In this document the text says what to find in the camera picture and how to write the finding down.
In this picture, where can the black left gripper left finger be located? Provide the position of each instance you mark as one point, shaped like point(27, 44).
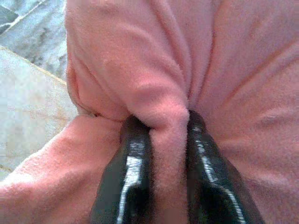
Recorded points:
point(130, 177)

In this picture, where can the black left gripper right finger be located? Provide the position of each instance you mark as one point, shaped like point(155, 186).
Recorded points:
point(205, 177)

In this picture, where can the pink fleece pillow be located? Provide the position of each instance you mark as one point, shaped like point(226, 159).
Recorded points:
point(140, 70)

